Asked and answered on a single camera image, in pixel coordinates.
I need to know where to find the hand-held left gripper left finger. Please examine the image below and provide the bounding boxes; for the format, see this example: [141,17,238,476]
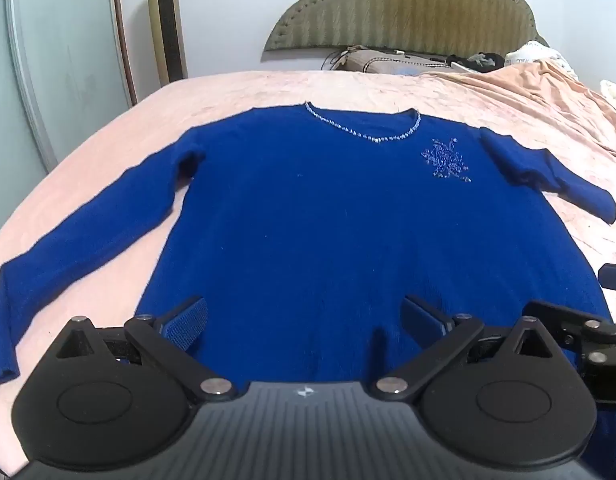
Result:
[55,297,238,403]

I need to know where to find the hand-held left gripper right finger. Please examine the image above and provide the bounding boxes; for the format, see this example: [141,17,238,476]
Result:
[375,294,564,403]

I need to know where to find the blue beaded sweater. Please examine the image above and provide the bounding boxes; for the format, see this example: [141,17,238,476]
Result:
[0,101,616,480]

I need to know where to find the dark clothes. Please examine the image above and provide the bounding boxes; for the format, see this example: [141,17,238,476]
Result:
[445,51,506,72]

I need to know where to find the pink bedsheet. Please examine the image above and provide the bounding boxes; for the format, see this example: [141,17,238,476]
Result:
[0,67,616,480]

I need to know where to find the peach quilt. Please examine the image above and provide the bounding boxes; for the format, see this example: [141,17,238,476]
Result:
[420,57,616,161]

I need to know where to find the white printed blanket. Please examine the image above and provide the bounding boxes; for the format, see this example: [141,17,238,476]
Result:
[503,40,579,81]

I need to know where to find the brown pillow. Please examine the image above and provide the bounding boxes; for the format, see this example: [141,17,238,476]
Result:
[333,46,454,77]

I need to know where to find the frosted glass door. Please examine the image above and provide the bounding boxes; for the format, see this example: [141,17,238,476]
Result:
[0,0,137,241]

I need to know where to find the gold tower fan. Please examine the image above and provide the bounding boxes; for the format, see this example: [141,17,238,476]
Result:
[145,0,189,86]

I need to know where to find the olive padded headboard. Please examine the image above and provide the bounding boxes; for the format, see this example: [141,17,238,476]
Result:
[262,0,551,54]

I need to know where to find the black cable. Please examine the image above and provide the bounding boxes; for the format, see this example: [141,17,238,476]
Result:
[323,49,351,72]

